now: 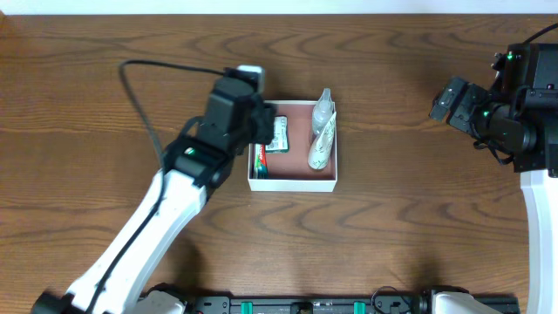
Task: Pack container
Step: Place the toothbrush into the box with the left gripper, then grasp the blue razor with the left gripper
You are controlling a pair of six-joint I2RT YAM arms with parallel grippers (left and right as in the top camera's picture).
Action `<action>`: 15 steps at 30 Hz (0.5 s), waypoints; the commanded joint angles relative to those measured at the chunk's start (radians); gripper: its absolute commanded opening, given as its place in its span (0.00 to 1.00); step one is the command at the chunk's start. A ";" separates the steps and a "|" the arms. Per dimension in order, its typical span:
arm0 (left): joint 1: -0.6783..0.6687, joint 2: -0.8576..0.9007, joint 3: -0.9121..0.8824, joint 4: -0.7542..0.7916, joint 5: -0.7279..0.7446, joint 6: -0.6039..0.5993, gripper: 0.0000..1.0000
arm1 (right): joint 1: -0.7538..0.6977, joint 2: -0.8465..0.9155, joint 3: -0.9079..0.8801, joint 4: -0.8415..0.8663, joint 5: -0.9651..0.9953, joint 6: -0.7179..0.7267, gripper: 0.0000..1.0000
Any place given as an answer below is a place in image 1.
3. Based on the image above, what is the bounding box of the teal toothpaste tube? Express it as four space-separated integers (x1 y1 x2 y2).
258 144 269 179

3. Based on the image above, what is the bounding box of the white tube gold cap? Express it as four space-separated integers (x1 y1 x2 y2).
308 113 337 170

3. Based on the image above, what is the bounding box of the green white soap bar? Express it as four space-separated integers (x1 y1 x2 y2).
265 116 289 154

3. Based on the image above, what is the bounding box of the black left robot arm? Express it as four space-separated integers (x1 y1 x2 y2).
31 99 276 313

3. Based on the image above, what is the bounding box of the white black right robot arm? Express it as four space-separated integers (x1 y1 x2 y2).
430 77 557 313

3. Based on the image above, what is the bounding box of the green white toothbrush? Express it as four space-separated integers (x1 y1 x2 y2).
252 144 261 179

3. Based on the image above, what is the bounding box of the blue liquid clear bottle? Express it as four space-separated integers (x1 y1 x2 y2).
312 88 334 136

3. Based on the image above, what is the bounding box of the white box pink interior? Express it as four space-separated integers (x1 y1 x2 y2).
247 100 338 192

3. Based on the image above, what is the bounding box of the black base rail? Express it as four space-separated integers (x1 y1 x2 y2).
139 283 520 314

